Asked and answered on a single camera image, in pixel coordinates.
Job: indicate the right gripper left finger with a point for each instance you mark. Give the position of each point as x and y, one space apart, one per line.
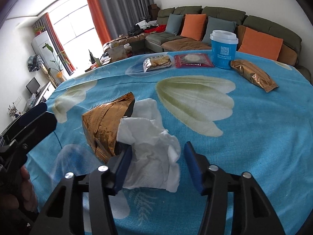
63 211

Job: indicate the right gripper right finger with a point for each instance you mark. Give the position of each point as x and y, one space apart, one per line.
252 210

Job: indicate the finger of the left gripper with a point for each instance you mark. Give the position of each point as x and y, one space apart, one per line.
33 113

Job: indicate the gold torn wrapper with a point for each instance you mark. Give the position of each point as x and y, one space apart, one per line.
101 123

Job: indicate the white tissue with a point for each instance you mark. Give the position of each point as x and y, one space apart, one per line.
155 151

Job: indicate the person's left hand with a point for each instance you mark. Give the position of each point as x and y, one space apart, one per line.
25 192

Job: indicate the white black TV cabinet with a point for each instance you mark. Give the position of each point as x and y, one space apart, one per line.
34 100

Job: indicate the small black monitor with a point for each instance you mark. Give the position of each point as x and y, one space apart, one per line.
33 86

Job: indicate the tall green potted plant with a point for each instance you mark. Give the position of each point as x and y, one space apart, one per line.
58 61

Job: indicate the blue cloth covered fan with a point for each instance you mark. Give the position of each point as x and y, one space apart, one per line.
34 63

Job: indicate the white standing air conditioner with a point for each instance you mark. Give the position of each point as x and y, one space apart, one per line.
37 43

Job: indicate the red potted plant atop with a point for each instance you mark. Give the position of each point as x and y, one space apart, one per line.
39 30

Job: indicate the blue floral tablecloth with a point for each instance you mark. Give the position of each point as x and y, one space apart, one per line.
235 124

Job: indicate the grey orange left curtain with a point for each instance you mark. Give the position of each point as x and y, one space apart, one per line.
46 22

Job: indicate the grey orange curtain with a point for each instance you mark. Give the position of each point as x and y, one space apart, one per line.
46 22
114 17

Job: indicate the cluttered coffee table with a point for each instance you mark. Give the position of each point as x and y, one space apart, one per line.
112 55

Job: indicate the brown leather ottoman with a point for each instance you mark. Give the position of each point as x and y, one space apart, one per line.
136 42

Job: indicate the gold sealed snack packet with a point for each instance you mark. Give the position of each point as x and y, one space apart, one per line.
254 74

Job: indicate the grey orange right curtain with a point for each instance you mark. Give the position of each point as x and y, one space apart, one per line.
114 17

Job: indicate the clear cracker snack packet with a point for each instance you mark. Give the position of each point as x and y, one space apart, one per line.
156 63

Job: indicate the clothes pile on sofa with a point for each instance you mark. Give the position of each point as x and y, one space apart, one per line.
146 27

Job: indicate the dark green sectional sofa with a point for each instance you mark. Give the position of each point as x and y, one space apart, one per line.
222 18

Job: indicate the pink pastry snack packet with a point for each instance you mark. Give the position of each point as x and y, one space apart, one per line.
192 59

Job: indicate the orange cushion near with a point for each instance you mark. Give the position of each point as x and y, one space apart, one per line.
258 43

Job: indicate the orange cushion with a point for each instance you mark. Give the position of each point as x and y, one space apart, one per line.
193 26
258 43

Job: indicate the blue paper cup white lid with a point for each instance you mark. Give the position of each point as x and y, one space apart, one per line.
224 46

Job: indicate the teal cushion far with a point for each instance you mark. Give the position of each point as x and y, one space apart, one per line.
173 24

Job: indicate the teal cushion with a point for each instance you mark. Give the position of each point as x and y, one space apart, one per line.
217 24
173 24

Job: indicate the orange cushion far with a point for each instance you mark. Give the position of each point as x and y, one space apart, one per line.
193 26

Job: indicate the teal cushion near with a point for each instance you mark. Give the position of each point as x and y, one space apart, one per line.
217 24

